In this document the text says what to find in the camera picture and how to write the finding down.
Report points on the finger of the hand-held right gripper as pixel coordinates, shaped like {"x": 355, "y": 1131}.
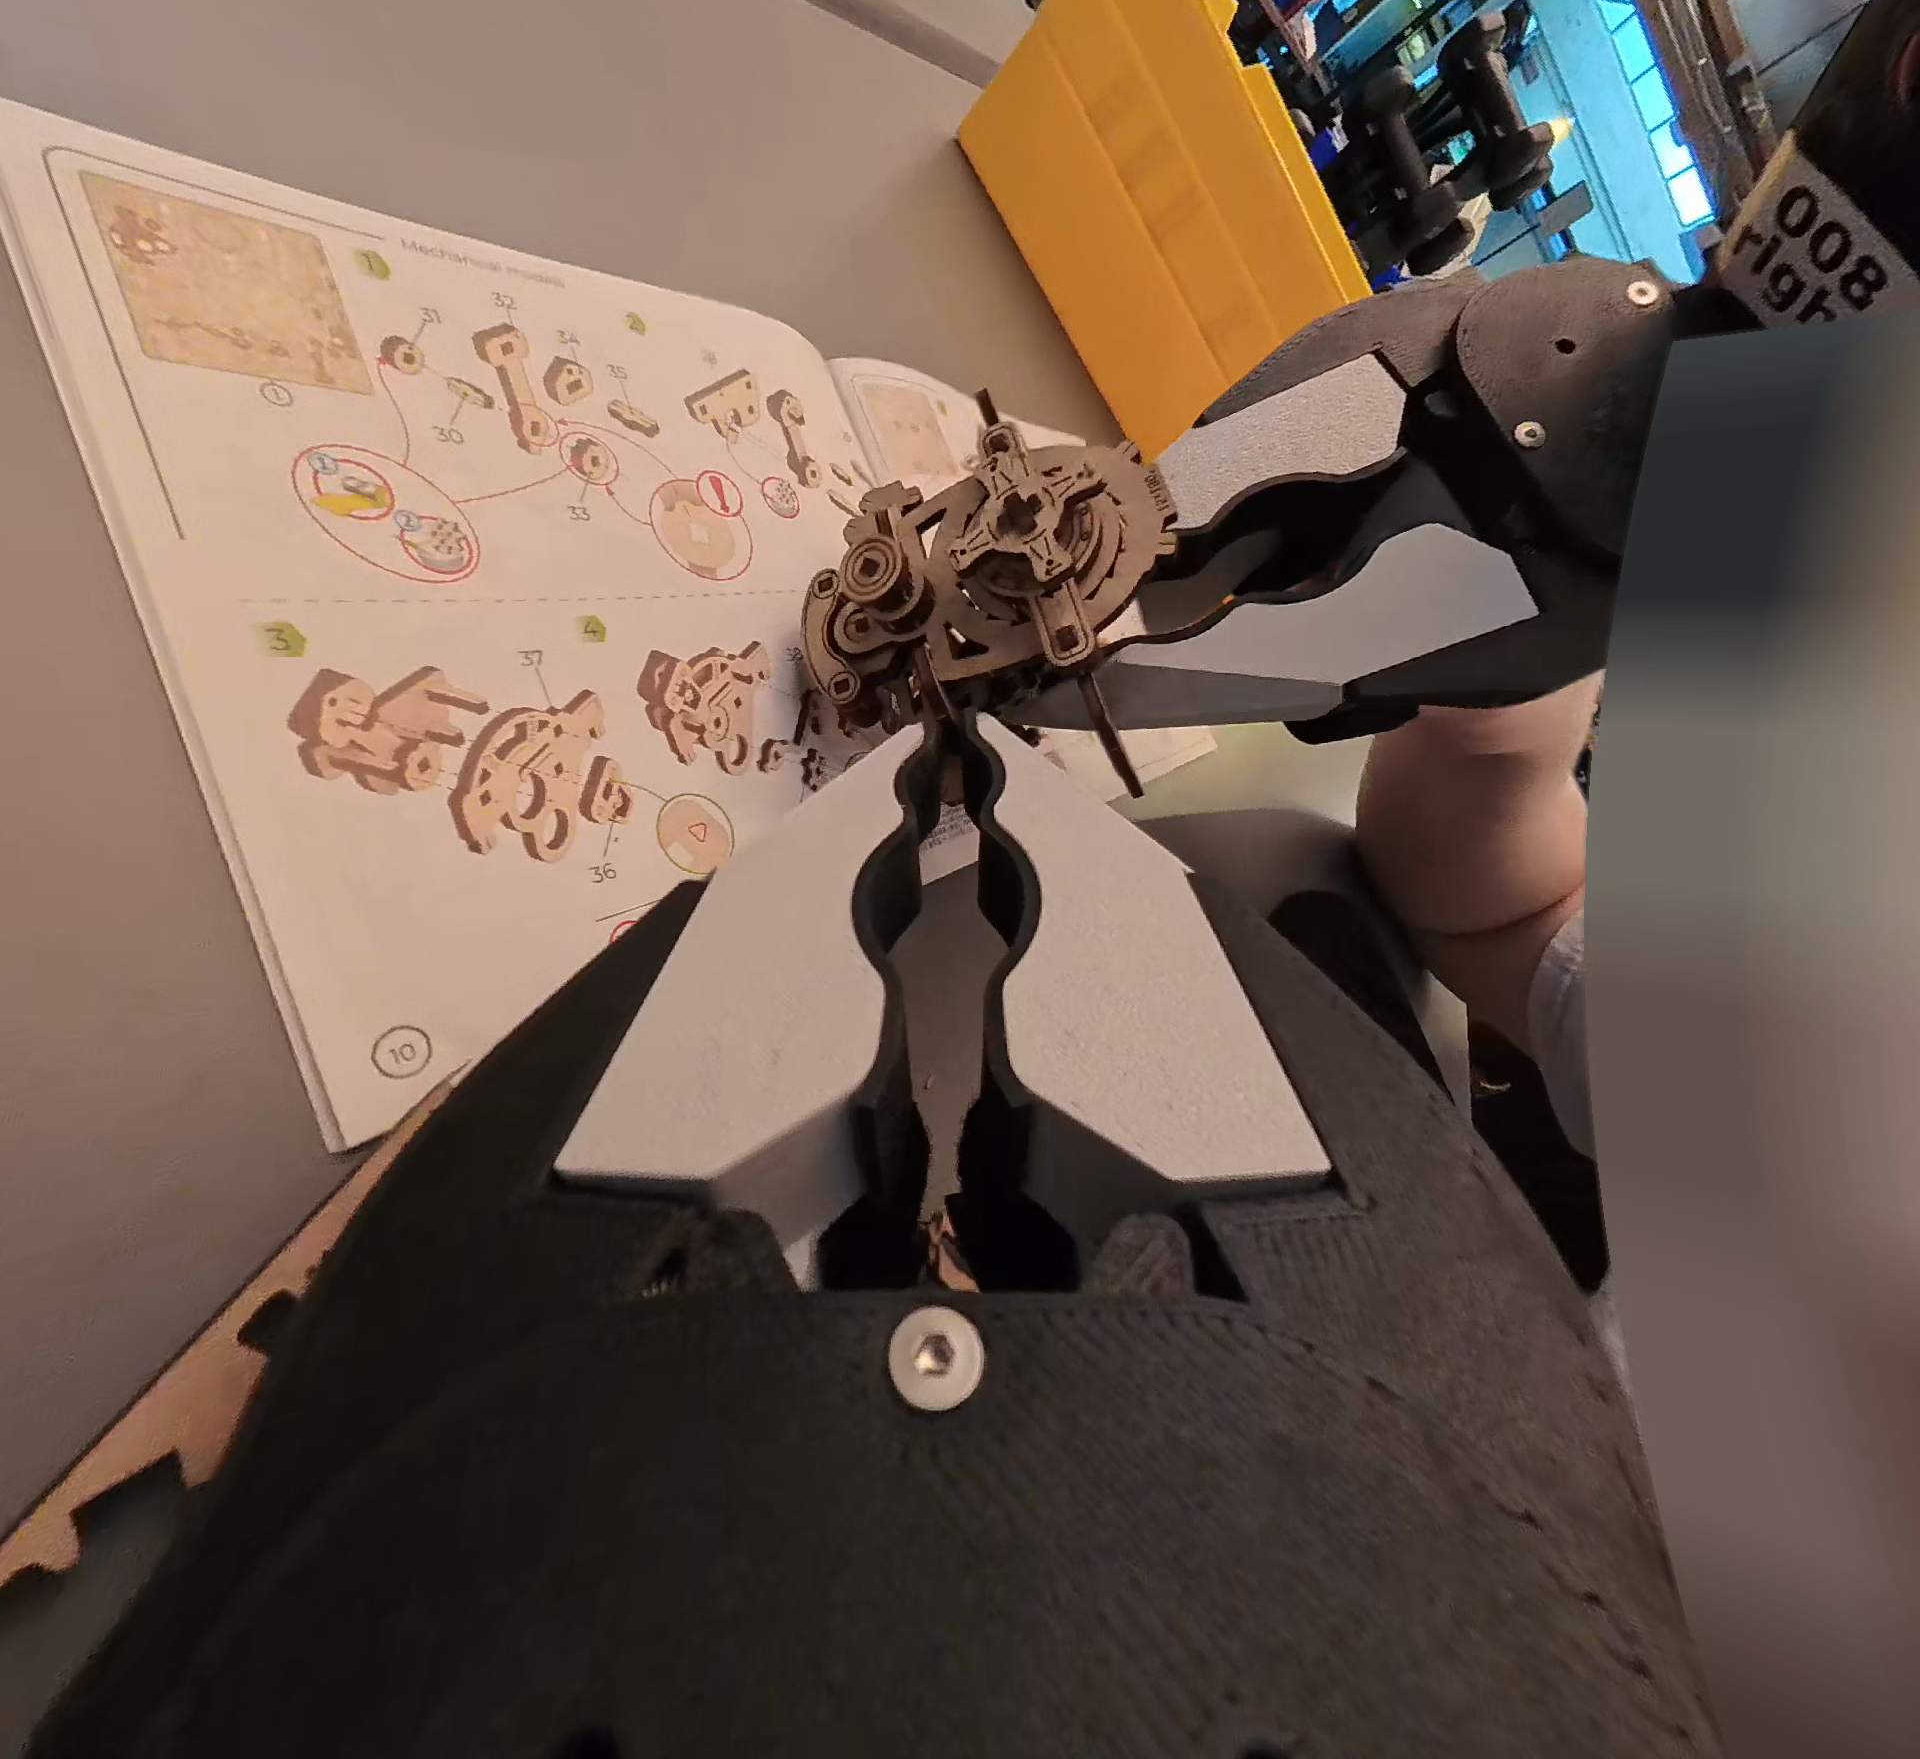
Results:
{"x": 1305, "y": 423}
{"x": 1410, "y": 603}

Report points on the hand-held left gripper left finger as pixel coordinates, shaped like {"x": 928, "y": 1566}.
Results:
{"x": 720, "y": 1039}

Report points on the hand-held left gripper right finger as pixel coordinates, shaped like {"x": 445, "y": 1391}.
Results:
{"x": 1170, "y": 1039}

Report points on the wooden mechanical model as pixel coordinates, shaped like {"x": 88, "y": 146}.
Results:
{"x": 1035, "y": 537}

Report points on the person's right forearm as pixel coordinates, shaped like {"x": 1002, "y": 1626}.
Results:
{"x": 1477, "y": 830}

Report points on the laser-cut wooden parts sheet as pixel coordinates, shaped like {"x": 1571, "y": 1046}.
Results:
{"x": 136, "y": 1459}

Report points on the rack of black dumbbells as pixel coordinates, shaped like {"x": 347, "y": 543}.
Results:
{"x": 1463, "y": 124}

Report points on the yellow plastic bin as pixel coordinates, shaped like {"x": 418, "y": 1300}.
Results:
{"x": 1140, "y": 183}

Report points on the illustrated instruction booklet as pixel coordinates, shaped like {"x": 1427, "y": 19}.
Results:
{"x": 302, "y": 515}

